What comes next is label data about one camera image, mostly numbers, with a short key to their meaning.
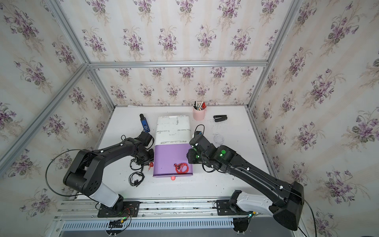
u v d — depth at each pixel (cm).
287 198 39
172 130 78
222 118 111
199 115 108
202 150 53
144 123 107
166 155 76
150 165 88
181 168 74
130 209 73
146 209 75
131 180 82
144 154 76
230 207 65
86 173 45
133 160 88
